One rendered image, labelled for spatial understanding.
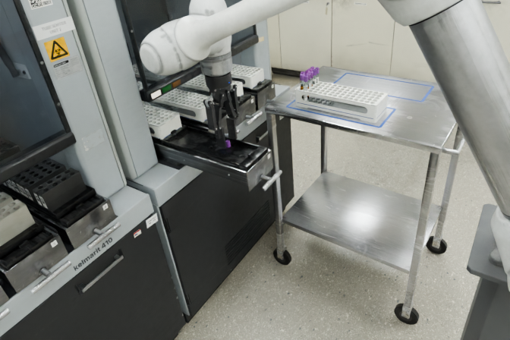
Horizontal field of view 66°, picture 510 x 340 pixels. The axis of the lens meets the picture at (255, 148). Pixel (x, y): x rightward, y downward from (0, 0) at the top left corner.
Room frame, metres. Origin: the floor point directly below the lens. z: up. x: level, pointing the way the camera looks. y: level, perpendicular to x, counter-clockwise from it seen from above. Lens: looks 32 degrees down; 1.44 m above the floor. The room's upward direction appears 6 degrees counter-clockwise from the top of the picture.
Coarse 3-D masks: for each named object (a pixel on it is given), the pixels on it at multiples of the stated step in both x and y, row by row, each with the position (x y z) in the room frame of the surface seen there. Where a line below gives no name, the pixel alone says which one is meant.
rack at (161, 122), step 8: (152, 112) 1.24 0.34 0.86; (160, 112) 1.23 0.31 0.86; (168, 112) 1.23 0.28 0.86; (176, 112) 1.22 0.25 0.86; (152, 120) 1.18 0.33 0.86; (160, 120) 1.17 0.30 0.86; (168, 120) 1.16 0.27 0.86; (176, 120) 1.19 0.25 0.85; (152, 128) 1.23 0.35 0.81; (160, 128) 1.13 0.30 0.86; (168, 128) 1.16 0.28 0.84; (176, 128) 1.18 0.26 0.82; (160, 136) 1.13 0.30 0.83
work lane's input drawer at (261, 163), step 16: (192, 128) 1.18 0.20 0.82; (160, 144) 1.11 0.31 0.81; (176, 144) 1.08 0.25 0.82; (192, 144) 1.10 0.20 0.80; (208, 144) 1.09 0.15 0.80; (240, 144) 1.06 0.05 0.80; (176, 160) 1.07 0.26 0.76; (192, 160) 1.03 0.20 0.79; (208, 160) 0.99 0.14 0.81; (224, 160) 0.96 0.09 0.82; (240, 160) 0.97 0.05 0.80; (256, 160) 0.95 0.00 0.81; (224, 176) 0.95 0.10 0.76; (240, 176) 0.92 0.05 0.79; (256, 176) 0.93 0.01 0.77; (272, 176) 0.94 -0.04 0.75
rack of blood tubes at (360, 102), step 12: (324, 84) 1.29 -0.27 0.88; (336, 84) 1.27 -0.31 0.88; (300, 96) 1.25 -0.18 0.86; (312, 96) 1.27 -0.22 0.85; (324, 96) 1.19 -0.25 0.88; (336, 96) 1.17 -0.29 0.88; (348, 96) 1.16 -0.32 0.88; (360, 96) 1.15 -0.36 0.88; (372, 96) 1.14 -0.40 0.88; (384, 96) 1.13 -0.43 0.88; (312, 108) 1.22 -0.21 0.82; (336, 108) 1.16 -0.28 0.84; (348, 108) 1.19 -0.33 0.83; (360, 108) 1.18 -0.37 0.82; (372, 108) 1.08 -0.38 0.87; (384, 108) 1.13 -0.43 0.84; (372, 120) 1.08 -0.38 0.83
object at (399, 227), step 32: (288, 96) 1.34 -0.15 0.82; (416, 96) 1.23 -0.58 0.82; (352, 128) 1.06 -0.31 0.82; (384, 128) 1.04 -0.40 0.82; (416, 128) 1.02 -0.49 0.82; (448, 128) 1.00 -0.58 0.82; (320, 192) 1.42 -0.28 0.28; (352, 192) 1.40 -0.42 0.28; (384, 192) 1.38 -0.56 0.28; (448, 192) 1.23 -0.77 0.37; (288, 224) 1.25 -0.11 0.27; (320, 224) 1.22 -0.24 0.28; (352, 224) 1.20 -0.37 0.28; (384, 224) 1.18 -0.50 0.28; (416, 224) 1.16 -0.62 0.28; (288, 256) 1.25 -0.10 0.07; (384, 256) 1.01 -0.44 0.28; (416, 256) 0.91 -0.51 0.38; (416, 320) 0.89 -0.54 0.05
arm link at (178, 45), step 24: (264, 0) 0.85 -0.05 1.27; (288, 0) 0.85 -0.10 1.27; (168, 24) 0.90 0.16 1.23; (192, 24) 0.88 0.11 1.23; (216, 24) 0.85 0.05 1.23; (240, 24) 0.84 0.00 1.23; (144, 48) 0.86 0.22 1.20; (168, 48) 0.86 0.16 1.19; (192, 48) 0.87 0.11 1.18; (168, 72) 0.86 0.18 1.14
